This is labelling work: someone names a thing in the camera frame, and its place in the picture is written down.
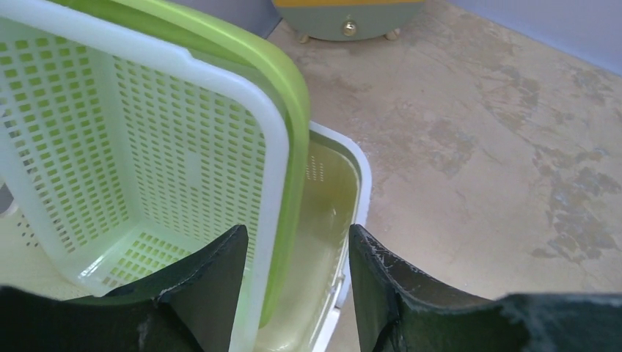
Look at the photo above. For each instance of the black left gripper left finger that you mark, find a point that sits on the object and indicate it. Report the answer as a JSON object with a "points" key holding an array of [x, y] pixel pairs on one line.
{"points": [[187, 306]]}

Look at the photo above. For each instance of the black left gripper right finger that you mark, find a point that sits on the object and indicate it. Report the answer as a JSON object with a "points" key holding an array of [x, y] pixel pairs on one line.
{"points": [[398, 307]]}

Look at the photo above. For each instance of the white perforated plastic basket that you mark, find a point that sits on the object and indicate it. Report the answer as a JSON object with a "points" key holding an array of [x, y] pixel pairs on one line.
{"points": [[126, 154]]}

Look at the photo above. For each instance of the green plastic tub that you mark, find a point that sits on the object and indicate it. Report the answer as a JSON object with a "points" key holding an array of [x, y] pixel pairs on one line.
{"points": [[224, 33]]}

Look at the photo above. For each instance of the cream laundry basket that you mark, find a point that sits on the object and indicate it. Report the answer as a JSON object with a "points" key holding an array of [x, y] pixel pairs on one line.
{"points": [[336, 194]]}

